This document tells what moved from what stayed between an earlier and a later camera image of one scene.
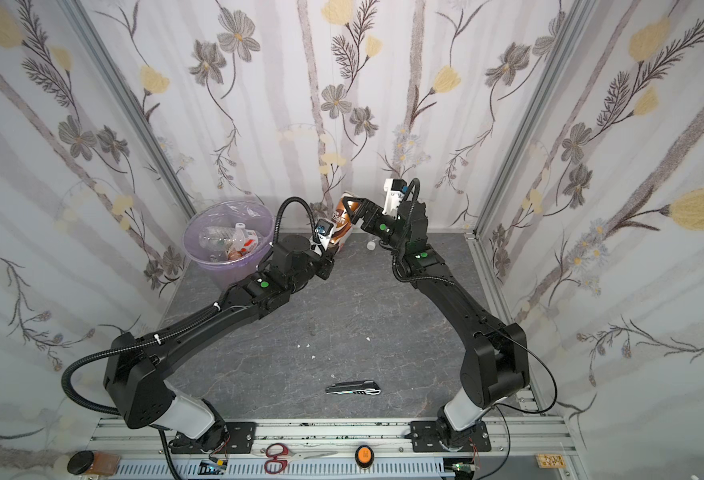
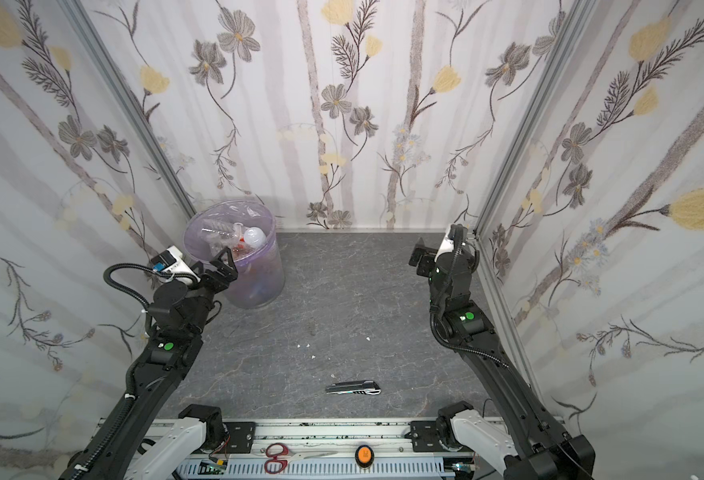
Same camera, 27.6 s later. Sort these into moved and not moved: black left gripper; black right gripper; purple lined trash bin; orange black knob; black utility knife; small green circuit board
Moved: black left gripper; black right gripper
Not moved: small green circuit board; black utility knife; purple lined trash bin; orange black knob
